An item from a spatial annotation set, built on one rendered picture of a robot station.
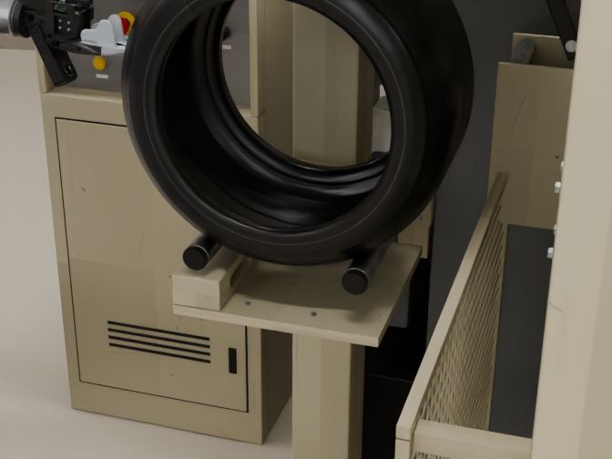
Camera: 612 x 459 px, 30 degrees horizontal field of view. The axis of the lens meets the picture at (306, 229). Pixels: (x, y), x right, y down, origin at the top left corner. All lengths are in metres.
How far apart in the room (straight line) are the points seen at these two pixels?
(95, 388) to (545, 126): 1.57
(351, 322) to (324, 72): 0.49
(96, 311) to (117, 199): 0.33
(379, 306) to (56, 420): 1.38
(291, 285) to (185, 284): 0.20
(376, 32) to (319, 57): 0.45
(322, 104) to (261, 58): 0.43
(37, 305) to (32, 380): 0.43
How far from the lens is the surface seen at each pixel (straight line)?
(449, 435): 1.38
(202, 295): 1.97
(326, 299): 2.01
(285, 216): 2.06
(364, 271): 1.86
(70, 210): 2.87
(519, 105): 2.01
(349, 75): 2.13
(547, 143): 2.03
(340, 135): 2.17
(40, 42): 2.02
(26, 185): 4.59
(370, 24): 1.69
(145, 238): 2.81
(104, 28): 1.96
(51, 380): 3.33
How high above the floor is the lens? 1.79
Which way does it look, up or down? 26 degrees down
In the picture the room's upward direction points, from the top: straight up
